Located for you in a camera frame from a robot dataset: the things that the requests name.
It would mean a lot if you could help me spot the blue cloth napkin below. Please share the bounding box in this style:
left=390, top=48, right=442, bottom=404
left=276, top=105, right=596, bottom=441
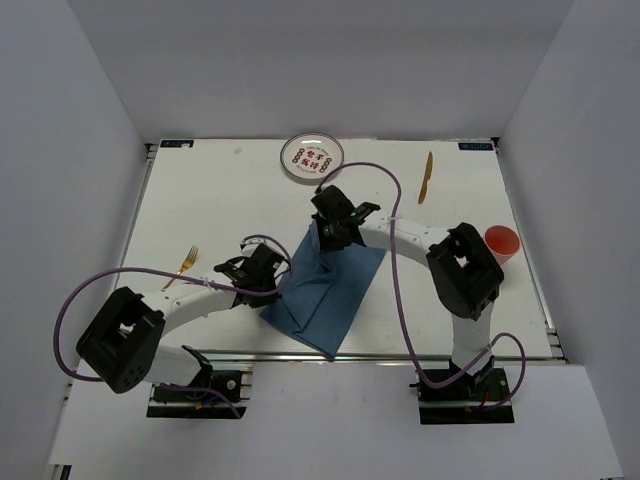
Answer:
left=260, top=223, right=386, bottom=358

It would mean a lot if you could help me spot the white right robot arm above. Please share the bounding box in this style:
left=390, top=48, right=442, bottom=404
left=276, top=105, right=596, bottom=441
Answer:
left=312, top=185, right=504, bottom=399

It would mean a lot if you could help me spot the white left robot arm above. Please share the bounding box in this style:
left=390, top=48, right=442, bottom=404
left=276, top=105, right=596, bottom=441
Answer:
left=76, top=241, right=290, bottom=399

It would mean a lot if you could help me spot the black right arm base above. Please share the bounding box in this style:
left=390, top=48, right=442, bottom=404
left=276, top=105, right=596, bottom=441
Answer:
left=409, top=368, right=515, bottom=425

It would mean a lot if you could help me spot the white patterned plate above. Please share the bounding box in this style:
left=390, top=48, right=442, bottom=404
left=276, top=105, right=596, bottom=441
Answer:
left=279, top=133, right=345, bottom=184

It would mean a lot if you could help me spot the gold fork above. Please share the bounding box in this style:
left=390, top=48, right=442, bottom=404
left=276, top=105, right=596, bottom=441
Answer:
left=163, top=245, right=199, bottom=290

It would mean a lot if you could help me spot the gold knife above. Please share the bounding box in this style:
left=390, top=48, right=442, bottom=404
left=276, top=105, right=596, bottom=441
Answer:
left=418, top=152, right=434, bottom=205

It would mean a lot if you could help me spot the right blue corner label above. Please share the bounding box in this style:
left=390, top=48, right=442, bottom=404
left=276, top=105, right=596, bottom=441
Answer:
left=458, top=142, right=494, bottom=151

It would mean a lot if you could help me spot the blue corner label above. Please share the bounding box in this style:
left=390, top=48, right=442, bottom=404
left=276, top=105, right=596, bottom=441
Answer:
left=458, top=142, right=494, bottom=151
left=159, top=139, right=194, bottom=149

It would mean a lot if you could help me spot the left blue corner label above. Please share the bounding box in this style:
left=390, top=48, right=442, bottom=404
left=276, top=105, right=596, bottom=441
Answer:
left=159, top=139, right=194, bottom=149

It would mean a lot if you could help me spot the red plastic cup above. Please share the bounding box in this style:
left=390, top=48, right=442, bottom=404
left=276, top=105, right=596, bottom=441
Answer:
left=484, top=225, right=521, bottom=265

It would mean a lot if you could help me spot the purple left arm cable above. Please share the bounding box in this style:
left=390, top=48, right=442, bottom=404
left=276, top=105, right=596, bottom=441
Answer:
left=53, top=234, right=294, bottom=419

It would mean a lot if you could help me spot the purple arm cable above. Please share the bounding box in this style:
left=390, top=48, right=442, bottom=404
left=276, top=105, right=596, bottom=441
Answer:
left=53, top=234, right=294, bottom=419
left=315, top=162, right=527, bottom=412

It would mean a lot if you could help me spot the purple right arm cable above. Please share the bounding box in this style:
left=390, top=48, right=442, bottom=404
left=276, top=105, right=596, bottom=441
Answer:
left=315, top=162, right=527, bottom=412

